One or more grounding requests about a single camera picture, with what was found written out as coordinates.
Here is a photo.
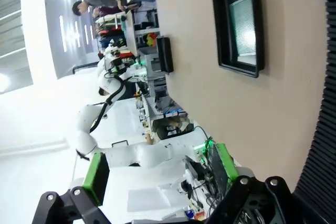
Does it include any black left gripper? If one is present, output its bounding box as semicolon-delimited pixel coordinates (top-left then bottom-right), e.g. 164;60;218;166
109;56;124;74

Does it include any black plastic ESD tray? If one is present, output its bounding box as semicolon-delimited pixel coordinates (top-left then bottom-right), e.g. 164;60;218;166
211;0;265;79
156;36;174;74

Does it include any large clear plastic bin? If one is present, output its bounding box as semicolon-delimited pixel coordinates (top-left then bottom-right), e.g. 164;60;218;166
145;53;169;80

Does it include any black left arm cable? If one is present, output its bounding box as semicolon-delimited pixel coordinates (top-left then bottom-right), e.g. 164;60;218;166
89;73;129;134

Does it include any round ceiling lamp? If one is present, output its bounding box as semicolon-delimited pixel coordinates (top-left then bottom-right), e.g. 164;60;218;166
0;74;11;93

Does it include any grey-green circuit board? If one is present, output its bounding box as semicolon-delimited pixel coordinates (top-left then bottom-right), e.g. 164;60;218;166
228;0;257;57

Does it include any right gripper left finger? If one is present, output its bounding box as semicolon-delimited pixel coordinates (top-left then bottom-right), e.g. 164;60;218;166
31;152;110;224

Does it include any clothes rack with garments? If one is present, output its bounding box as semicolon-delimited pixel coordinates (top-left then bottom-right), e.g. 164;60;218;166
94;14;132;59

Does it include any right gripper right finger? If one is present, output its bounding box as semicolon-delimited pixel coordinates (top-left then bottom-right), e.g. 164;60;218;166
203;143;302;224

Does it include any long white table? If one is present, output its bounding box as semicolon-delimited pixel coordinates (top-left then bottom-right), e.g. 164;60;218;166
124;0;139;57

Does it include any black slotted board rack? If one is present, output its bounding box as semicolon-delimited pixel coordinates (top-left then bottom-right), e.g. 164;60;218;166
293;0;336;224

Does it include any seated person in beige shirt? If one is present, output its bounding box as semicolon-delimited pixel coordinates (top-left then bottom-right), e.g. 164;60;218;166
145;118;196;145

